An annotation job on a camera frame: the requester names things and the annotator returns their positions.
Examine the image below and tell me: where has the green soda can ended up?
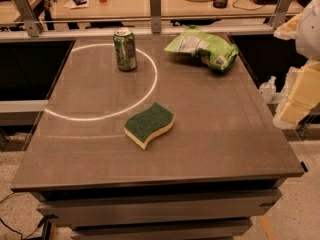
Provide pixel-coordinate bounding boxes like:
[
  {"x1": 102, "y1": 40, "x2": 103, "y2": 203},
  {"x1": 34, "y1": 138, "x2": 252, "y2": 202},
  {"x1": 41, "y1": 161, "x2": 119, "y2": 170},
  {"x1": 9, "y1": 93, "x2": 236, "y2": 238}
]
[{"x1": 113, "y1": 27, "x2": 137, "y2": 71}]

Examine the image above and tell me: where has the black mesh pen cup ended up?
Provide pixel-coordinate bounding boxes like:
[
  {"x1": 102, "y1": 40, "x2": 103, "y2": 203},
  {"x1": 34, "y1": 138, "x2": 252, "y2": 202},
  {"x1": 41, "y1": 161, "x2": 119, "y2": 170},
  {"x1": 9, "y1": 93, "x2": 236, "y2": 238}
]
[{"x1": 213, "y1": 0, "x2": 228, "y2": 9}]

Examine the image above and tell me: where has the green yellow sponge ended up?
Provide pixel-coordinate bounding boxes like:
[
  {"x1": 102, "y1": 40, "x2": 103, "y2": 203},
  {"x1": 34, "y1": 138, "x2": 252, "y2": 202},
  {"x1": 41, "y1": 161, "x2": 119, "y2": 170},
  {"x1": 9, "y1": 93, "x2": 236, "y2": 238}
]
[{"x1": 124, "y1": 102, "x2": 175, "y2": 150}]

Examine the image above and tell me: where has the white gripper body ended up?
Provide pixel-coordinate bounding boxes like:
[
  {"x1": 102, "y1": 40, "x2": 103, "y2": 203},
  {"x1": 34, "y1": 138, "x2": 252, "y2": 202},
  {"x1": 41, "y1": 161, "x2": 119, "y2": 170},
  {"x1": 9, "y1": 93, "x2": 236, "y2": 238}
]
[{"x1": 296, "y1": 0, "x2": 320, "y2": 60}]

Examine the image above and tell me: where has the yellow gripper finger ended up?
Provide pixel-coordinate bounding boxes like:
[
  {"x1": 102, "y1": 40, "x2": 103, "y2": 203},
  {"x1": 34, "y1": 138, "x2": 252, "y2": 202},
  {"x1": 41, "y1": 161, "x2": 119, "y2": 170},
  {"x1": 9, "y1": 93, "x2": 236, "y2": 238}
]
[
  {"x1": 274, "y1": 13, "x2": 302, "y2": 40},
  {"x1": 273, "y1": 60, "x2": 320, "y2": 129}
]

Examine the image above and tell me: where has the green rice chip bag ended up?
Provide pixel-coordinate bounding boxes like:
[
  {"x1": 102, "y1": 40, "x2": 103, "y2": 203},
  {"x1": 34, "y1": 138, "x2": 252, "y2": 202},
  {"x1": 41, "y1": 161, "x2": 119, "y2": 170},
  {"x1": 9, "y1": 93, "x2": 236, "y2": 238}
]
[{"x1": 165, "y1": 25, "x2": 239, "y2": 73}]

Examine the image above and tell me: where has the grey metal bracket right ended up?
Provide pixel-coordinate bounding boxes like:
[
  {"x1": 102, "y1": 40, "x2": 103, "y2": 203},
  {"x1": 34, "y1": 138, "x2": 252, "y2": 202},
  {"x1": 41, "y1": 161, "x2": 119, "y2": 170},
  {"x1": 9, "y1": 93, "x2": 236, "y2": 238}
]
[{"x1": 269, "y1": 0, "x2": 294, "y2": 29}]

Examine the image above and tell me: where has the grey metal bracket middle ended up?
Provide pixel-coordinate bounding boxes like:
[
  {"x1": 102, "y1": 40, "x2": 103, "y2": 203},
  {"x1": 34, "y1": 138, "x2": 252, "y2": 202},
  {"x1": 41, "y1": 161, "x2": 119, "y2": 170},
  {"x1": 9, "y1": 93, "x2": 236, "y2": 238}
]
[{"x1": 150, "y1": 0, "x2": 161, "y2": 34}]

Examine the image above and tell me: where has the grey metal bracket left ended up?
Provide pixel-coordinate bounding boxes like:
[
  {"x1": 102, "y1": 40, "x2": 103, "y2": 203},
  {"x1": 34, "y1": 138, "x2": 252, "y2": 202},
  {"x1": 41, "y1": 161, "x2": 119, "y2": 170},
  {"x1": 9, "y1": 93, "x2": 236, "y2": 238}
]
[{"x1": 13, "y1": 0, "x2": 43, "y2": 37}]

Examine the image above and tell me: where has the black cable on desk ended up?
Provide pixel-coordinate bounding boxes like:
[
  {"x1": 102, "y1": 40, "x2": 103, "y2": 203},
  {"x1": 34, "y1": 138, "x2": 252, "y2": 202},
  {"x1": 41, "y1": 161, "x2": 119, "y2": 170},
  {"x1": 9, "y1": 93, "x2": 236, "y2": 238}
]
[{"x1": 232, "y1": 0, "x2": 268, "y2": 12}]

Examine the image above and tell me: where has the clear sanitizer bottle left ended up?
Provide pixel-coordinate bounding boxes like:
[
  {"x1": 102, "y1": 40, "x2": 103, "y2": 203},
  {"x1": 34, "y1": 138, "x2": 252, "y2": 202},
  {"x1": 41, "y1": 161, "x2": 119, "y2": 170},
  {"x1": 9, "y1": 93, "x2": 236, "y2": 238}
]
[{"x1": 259, "y1": 76, "x2": 276, "y2": 103}]

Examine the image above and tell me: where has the black floor cable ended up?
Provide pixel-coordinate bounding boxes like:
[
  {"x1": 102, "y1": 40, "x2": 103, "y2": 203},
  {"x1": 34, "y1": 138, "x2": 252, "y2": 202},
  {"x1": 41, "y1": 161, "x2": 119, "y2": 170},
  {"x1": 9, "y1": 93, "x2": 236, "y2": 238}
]
[{"x1": 0, "y1": 192, "x2": 51, "y2": 240}]

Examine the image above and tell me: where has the grey drawer cabinet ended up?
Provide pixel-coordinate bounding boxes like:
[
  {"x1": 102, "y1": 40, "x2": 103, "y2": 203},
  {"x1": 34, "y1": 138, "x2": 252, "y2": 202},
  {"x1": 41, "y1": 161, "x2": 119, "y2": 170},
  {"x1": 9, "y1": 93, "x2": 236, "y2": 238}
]
[{"x1": 37, "y1": 177, "x2": 283, "y2": 240}]

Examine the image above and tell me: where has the grey metal bracket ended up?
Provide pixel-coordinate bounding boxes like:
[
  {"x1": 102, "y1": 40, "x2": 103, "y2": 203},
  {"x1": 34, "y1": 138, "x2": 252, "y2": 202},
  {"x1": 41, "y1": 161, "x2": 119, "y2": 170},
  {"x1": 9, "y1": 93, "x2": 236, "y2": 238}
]
[
  {"x1": 269, "y1": 0, "x2": 294, "y2": 29},
  {"x1": 13, "y1": 0, "x2": 43, "y2": 37},
  {"x1": 150, "y1": 0, "x2": 161, "y2": 34}
]

